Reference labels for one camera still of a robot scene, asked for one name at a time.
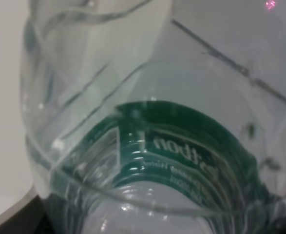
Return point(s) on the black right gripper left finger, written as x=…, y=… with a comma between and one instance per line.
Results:
x=22, y=218

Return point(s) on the clear bottle with green label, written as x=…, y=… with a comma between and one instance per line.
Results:
x=157, y=116

